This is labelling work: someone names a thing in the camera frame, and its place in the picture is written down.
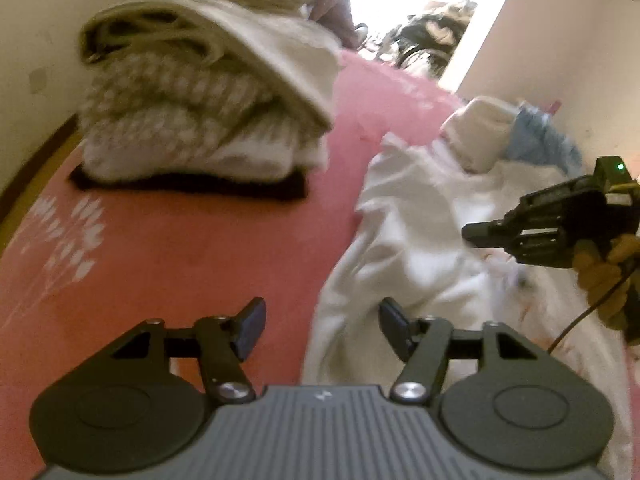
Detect blue cloth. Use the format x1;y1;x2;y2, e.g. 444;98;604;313
505;102;584;172

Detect wooden bed frame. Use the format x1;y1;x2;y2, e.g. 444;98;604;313
0;112;83;241

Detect dark clutter pile in background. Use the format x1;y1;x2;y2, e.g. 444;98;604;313
360;0;477;82

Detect person's right hand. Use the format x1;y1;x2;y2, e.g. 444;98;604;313
572;234;640;333

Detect thin black cable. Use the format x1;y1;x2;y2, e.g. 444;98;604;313
547;260;633;355

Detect beige folded garment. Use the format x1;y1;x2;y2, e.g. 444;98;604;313
80;0;342;131

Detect cream cloth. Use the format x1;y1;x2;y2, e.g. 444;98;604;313
440;96;521;172

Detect pink floral blanket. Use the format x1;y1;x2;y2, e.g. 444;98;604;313
0;50;481;480

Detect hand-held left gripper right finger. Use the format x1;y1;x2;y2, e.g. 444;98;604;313
378;297;540;405

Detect white printed shirt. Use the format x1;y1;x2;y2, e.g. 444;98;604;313
302;132;635;480

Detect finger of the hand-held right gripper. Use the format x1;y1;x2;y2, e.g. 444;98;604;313
461;175;610;268

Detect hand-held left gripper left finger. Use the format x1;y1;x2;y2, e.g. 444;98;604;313
111;297;267;405

